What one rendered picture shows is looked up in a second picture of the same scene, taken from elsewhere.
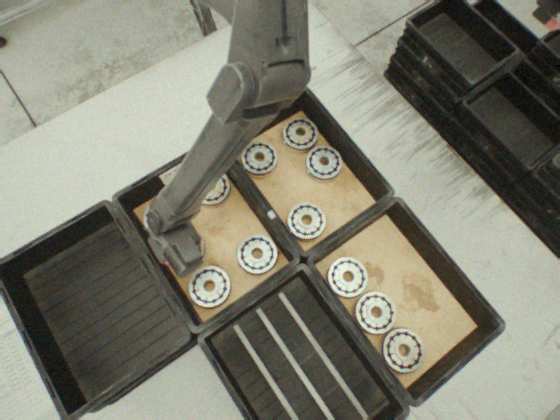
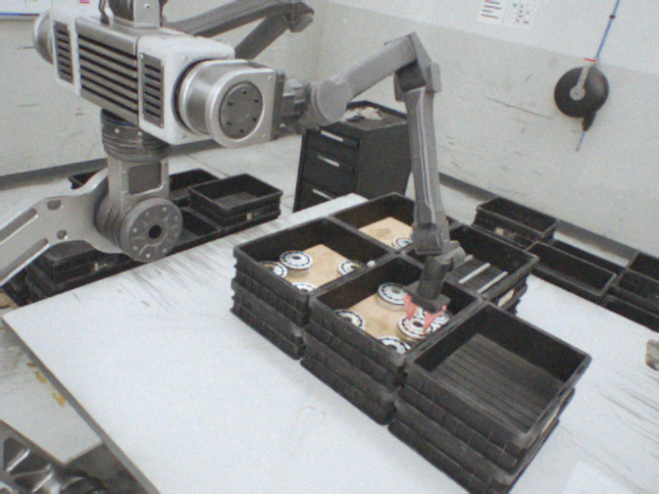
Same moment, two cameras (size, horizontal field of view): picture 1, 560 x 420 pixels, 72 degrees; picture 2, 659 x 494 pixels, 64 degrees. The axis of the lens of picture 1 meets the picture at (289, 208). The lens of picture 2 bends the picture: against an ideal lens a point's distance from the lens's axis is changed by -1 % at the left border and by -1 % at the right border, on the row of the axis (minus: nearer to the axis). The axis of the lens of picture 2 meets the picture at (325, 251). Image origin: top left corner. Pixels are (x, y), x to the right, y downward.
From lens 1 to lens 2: 146 cm
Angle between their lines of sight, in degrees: 65
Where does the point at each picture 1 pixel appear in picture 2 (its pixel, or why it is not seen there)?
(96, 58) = not seen: outside the picture
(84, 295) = (493, 409)
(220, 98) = (436, 81)
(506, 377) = not seen: hidden behind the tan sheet
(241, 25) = (420, 52)
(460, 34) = (61, 246)
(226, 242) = (390, 319)
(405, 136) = (228, 253)
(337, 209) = (332, 262)
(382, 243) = not seen: hidden behind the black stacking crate
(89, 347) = (532, 396)
